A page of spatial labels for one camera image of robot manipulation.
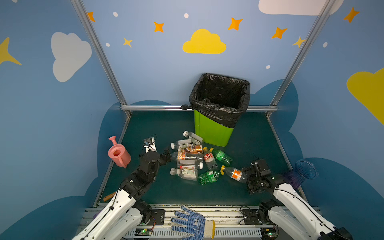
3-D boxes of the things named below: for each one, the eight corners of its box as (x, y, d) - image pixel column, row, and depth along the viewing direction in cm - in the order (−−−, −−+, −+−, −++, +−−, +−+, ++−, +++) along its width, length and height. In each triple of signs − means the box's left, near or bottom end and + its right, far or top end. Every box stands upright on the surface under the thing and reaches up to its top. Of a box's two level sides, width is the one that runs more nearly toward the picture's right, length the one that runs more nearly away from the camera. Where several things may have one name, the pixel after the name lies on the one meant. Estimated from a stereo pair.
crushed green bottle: (200, 186, 86) (200, 184, 83) (197, 176, 90) (197, 173, 87) (220, 180, 88) (221, 178, 85) (216, 171, 92) (217, 168, 89)
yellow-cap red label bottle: (209, 171, 90) (209, 169, 88) (200, 150, 99) (201, 147, 97) (217, 168, 91) (218, 166, 89) (208, 148, 100) (208, 145, 98)
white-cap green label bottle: (170, 177, 89) (169, 173, 85) (172, 169, 93) (171, 165, 88) (197, 182, 88) (197, 178, 83) (198, 174, 91) (199, 169, 86)
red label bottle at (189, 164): (178, 169, 90) (177, 166, 88) (178, 162, 93) (178, 159, 91) (202, 169, 90) (202, 167, 88) (202, 162, 94) (202, 159, 91)
